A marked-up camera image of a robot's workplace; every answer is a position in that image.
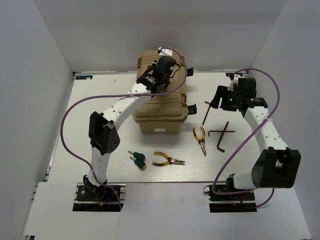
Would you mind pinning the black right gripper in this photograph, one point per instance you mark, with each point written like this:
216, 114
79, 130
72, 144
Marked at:
222, 91

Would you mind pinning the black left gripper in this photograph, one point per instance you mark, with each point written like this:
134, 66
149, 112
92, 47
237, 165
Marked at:
169, 81

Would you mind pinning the tan plastic toolbox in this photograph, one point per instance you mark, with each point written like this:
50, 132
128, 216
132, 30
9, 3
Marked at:
163, 114

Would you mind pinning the yellow needle-nose pliers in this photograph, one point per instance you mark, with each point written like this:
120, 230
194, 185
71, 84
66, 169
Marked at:
169, 160
201, 140

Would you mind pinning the brown hex key long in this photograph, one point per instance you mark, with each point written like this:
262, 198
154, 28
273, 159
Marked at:
221, 137

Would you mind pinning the green screwdriver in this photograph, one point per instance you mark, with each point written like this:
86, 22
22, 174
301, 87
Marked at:
139, 163
137, 156

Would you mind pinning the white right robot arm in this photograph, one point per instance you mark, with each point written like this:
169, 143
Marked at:
277, 165

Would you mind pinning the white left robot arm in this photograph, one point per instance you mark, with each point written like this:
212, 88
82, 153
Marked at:
103, 127

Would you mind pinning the brown hex key upper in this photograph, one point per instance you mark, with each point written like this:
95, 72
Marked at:
207, 112

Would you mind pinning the blue label right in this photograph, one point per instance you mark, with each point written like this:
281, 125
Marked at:
230, 74

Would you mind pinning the blue label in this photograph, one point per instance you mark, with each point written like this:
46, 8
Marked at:
84, 77
230, 74

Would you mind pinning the black toolbox latch front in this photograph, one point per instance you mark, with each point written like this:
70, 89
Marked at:
192, 109

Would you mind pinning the black toolbox latch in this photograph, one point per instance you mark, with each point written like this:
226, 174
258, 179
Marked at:
190, 72
192, 109

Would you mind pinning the black toolbox latch rear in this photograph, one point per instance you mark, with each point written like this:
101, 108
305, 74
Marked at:
190, 72

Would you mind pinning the brown hex key horizontal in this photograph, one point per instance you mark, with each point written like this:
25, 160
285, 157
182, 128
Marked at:
220, 131

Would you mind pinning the blue label left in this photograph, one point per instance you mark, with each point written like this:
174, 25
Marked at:
84, 77

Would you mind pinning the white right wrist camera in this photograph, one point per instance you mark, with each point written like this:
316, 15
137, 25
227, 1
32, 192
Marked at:
234, 83

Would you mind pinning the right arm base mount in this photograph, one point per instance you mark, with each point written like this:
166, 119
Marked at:
228, 199

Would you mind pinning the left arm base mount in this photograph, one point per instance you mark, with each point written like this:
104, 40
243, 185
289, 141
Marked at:
106, 201

